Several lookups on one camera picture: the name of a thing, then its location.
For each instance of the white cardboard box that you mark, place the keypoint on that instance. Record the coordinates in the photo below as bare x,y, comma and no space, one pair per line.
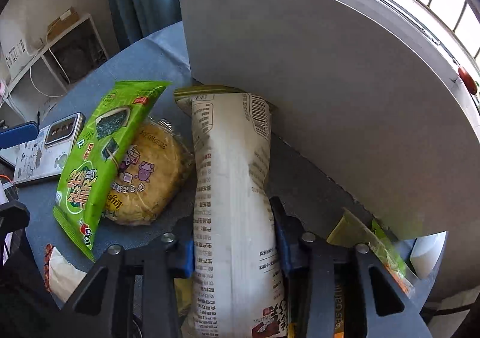
360,92

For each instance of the white shelf unit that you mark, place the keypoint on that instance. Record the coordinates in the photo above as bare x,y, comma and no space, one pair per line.
45,76

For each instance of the smartphone with white case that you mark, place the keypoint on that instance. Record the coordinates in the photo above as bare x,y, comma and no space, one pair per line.
47,150

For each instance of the brown paper snack bag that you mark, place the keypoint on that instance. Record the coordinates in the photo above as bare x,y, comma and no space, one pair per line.
60,276

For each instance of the blue table cloth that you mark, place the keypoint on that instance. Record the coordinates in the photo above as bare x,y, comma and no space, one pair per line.
102,304

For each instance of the red small object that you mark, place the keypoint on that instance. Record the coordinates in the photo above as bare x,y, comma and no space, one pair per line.
466,78

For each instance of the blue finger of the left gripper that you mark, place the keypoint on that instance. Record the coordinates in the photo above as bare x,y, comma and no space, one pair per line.
18,134

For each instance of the green seaweed snack bag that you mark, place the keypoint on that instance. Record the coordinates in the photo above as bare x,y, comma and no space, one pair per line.
95,158

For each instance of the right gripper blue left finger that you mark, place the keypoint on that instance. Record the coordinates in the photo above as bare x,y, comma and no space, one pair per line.
182,255

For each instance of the white printed tall snack bag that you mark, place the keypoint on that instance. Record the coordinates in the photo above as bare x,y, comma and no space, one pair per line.
237,281

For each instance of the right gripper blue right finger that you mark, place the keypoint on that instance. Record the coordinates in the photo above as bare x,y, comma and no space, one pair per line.
288,234

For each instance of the clear noodle snack pack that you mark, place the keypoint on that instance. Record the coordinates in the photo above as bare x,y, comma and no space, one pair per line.
154,168

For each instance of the white remote device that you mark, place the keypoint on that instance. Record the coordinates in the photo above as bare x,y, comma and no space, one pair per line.
426,252

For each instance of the dark green garlic snack bag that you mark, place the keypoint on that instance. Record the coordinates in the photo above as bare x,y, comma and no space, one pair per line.
386,283

